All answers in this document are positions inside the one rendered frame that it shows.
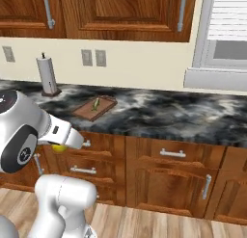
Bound wooden base cupboard door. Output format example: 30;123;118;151
0;145;50;194
204;146;247;226
125;154;221;219

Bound white window blind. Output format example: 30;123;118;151
206;0;247;41

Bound yellow lemon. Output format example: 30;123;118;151
51;144;69;154

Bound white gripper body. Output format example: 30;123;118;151
64;125;86;150

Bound grey wall outlet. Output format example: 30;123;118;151
80;48;94;67
1;45;16;64
95;49;108;68

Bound brown wooden cutting board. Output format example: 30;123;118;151
70;94;119;122

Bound silver wall cupboard handle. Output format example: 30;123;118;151
177;0;188;34
41;0;57;31

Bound green fish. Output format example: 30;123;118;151
91;97;101;112

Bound white framed window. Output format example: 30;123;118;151
183;0;247;93

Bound wooden drawer front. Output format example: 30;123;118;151
75;130;127;161
125;135;228;170
41;145;127;187

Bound white paper towel holder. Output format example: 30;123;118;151
35;51;63;98

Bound wooden wall cupboard door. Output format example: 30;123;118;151
0;0;68;40
59;0;198;43

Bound silver base cupboard handle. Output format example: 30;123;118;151
33;152;45;176
201;173;213;201

